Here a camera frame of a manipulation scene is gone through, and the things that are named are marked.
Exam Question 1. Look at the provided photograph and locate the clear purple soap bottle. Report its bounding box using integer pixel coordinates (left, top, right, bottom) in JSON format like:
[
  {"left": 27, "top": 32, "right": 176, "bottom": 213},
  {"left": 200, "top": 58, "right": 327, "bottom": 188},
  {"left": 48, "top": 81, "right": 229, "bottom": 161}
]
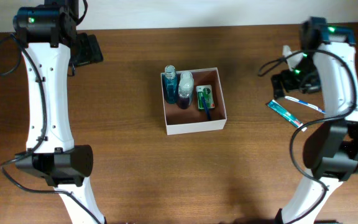
[{"left": 177, "top": 71, "right": 194, "bottom": 110}]

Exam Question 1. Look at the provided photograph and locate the blue mouthwash bottle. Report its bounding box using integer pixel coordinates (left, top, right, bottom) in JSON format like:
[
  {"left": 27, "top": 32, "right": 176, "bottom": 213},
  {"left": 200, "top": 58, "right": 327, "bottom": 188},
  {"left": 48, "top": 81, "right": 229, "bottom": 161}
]
[{"left": 163, "top": 65, "right": 178, "bottom": 104}]

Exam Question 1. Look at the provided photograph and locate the blue and white toothbrush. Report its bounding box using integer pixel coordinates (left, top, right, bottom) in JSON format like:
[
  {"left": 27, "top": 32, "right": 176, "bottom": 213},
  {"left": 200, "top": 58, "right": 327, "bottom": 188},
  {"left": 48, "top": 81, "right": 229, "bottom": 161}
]
[{"left": 284, "top": 96, "right": 325, "bottom": 114}]

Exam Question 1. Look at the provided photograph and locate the white cardboard box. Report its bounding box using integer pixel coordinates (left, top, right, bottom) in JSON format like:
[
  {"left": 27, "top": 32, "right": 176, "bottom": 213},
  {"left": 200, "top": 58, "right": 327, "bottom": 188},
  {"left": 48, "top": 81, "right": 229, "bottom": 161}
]
[{"left": 160, "top": 67, "right": 227, "bottom": 135}]

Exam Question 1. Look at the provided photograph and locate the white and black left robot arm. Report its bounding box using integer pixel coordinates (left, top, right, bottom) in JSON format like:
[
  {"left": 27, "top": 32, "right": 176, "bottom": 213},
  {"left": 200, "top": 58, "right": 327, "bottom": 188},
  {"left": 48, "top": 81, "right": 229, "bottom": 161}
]
[{"left": 13, "top": 1, "right": 106, "bottom": 223}]

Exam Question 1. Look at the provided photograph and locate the blue disposable razor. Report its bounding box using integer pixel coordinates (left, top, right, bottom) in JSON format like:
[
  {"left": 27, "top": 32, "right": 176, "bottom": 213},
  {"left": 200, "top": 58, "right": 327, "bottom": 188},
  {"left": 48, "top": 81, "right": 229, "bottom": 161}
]
[{"left": 198, "top": 92, "right": 212, "bottom": 121}]

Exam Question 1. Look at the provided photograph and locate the green toothpaste tube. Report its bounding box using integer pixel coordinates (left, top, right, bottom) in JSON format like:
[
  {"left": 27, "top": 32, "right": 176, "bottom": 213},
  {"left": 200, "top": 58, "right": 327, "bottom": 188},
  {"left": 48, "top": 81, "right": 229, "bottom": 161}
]
[{"left": 266, "top": 100, "right": 306, "bottom": 131}]

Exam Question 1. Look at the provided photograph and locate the green soap bar box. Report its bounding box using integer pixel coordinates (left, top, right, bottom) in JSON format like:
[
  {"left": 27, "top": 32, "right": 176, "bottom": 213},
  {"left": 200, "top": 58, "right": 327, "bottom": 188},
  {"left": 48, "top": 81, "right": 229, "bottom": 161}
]
[{"left": 196, "top": 85, "right": 215, "bottom": 110}]

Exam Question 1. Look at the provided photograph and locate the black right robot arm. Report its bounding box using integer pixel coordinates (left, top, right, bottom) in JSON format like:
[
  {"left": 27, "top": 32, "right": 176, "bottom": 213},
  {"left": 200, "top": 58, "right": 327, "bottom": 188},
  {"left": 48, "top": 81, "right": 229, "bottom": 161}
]
[{"left": 274, "top": 17, "right": 358, "bottom": 223}]

